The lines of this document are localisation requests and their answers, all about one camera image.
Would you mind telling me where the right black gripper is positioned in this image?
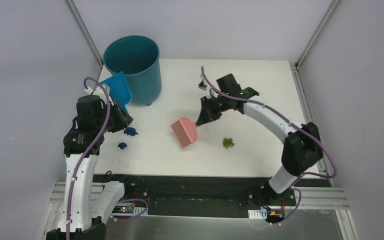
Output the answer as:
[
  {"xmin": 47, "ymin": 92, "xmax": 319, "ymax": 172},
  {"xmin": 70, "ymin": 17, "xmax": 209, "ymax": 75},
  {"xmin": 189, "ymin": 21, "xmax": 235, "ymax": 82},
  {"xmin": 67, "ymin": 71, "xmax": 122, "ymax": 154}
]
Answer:
[{"xmin": 197, "ymin": 94, "xmax": 230, "ymax": 126}]

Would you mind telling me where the pink hand brush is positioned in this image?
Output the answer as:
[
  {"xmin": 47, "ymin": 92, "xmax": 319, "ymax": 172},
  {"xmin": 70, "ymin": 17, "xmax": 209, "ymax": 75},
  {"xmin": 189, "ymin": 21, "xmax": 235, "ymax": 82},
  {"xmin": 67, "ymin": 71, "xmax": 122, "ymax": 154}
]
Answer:
[{"xmin": 170, "ymin": 117, "xmax": 198, "ymax": 149}]

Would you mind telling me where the blue plastic dustpan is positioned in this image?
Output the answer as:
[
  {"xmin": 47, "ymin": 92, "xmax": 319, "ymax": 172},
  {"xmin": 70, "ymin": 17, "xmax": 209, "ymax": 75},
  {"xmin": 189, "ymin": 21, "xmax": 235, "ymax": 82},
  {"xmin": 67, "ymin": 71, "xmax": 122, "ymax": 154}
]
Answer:
[{"xmin": 101, "ymin": 71, "xmax": 132, "ymax": 115}]

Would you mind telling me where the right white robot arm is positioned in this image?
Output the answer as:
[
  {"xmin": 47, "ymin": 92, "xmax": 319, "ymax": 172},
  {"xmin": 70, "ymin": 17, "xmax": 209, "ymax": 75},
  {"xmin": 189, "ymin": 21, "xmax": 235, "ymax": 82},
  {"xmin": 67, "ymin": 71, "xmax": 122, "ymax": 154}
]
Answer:
[{"xmin": 196, "ymin": 73, "xmax": 324, "ymax": 205}]

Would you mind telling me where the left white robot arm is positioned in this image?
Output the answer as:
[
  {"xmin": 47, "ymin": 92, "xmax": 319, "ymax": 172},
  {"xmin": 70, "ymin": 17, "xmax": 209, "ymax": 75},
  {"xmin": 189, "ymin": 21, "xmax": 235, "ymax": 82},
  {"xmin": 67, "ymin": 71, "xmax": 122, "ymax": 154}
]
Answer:
[{"xmin": 45, "ymin": 95, "xmax": 133, "ymax": 240}]

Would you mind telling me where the dark blue paper scrap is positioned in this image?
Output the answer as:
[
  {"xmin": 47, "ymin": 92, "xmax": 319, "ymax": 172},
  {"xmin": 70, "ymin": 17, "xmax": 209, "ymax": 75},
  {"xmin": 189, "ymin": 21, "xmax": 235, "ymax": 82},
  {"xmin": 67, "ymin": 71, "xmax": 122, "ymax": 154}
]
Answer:
[{"xmin": 123, "ymin": 127, "xmax": 139, "ymax": 137}]

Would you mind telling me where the small dark blue scrap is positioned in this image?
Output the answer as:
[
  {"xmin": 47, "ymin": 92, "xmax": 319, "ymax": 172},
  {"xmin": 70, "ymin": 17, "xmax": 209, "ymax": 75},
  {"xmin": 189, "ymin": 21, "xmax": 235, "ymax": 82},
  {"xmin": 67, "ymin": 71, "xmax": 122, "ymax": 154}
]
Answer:
[{"xmin": 117, "ymin": 142, "xmax": 127, "ymax": 150}]

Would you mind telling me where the green paper scrap centre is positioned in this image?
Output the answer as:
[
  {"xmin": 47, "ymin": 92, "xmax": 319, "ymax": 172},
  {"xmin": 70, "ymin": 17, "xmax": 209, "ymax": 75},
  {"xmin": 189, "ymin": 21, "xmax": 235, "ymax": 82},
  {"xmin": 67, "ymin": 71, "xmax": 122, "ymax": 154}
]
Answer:
[{"xmin": 222, "ymin": 138, "xmax": 235, "ymax": 149}]

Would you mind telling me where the teal plastic waste bin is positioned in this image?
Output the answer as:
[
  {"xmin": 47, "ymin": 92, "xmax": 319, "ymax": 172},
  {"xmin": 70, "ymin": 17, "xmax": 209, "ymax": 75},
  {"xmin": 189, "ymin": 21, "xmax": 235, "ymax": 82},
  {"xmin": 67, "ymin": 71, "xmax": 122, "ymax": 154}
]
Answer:
[{"xmin": 103, "ymin": 35, "xmax": 162, "ymax": 106}]

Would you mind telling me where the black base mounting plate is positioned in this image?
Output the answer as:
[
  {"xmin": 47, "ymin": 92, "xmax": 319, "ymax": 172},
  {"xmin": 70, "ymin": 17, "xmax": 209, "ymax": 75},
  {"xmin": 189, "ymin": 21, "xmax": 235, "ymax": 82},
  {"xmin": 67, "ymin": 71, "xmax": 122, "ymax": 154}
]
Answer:
[{"xmin": 93, "ymin": 174, "xmax": 297, "ymax": 219}]

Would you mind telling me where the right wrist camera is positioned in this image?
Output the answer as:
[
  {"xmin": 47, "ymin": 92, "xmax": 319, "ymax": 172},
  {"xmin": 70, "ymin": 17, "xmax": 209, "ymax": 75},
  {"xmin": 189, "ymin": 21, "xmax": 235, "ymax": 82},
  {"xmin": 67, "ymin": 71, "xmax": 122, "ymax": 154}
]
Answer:
[{"xmin": 198, "ymin": 79, "xmax": 208, "ymax": 91}]

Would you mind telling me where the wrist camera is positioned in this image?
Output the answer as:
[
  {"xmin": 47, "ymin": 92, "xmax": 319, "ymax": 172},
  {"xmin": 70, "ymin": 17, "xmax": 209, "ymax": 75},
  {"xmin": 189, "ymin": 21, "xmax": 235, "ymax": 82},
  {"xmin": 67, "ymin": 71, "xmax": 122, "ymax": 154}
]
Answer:
[
  {"xmin": 198, "ymin": 79, "xmax": 208, "ymax": 91},
  {"xmin": 84, "ymin": 84, "xmax": 110, "ymax": 99}
]

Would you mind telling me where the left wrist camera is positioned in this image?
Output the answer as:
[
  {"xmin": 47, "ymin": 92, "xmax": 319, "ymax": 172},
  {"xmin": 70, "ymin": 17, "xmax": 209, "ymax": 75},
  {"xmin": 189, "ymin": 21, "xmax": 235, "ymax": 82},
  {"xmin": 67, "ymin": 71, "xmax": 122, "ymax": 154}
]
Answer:
[{"xmin": 84, "ymin": 84, "xmax": 110, "ymax": 99}]

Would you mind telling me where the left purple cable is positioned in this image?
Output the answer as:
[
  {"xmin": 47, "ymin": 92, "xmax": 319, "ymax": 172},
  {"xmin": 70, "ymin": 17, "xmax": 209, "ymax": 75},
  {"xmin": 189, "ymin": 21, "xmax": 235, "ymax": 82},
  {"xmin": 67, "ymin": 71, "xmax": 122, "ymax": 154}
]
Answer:
[{"xmin": 65, "ymin": 77, "xmax": 149, "ymax": 240}]

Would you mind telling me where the purple cable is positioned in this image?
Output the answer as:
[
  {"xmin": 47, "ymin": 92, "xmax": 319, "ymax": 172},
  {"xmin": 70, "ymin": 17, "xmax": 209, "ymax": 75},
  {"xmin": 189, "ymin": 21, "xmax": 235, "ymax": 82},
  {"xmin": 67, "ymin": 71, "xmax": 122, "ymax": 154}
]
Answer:
[
  {"xmin": 65, "ymin": 77, "xmax": 149, "ymax": 240},
  {"xmin": 200, "ymin": 66, "xmax": 337, "ymax": 227}
]

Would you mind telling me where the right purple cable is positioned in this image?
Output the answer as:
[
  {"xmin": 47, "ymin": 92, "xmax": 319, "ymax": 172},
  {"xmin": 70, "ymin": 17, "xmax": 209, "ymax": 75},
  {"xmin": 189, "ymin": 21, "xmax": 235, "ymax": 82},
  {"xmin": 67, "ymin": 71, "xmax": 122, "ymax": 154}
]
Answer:
[{"xmin": 200, "ymin": 66, "xmax": 337, "ymax": 227}]

